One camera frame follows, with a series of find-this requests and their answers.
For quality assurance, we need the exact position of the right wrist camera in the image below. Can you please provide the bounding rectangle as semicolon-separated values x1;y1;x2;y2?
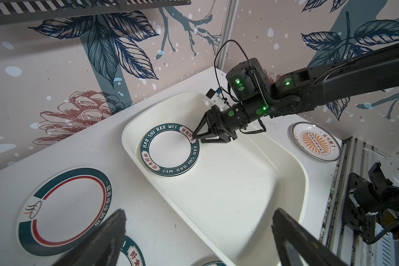
203;88;229;111

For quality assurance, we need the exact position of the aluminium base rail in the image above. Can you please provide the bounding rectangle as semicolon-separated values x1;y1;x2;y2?
319;137;399;266

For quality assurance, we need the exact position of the green rim plate front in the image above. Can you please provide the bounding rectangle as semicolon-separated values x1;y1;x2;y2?
203;261;226;266

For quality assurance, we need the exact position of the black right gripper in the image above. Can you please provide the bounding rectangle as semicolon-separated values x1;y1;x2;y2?
193;102;271;144

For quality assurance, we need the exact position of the green rim plate under gripper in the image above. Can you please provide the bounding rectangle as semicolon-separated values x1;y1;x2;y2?
117;236;146;266

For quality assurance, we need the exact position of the black hanging wire basket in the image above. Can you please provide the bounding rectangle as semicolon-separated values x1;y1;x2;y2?
0;0;191;26

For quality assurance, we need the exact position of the white plastic bin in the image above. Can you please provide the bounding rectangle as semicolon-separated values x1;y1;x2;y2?
121;93;309;266

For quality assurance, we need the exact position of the green rim plate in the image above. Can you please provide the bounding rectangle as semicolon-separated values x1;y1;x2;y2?
203;261;226;266
117;236;146;266
140;123;200;177

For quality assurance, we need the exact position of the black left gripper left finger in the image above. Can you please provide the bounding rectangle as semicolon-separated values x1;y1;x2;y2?
54;209;126;266

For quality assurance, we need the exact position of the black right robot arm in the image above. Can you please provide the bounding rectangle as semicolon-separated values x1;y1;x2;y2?
193;44;399;143

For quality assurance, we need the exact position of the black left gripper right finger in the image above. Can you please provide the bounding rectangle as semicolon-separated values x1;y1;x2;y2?
272;208;345;266

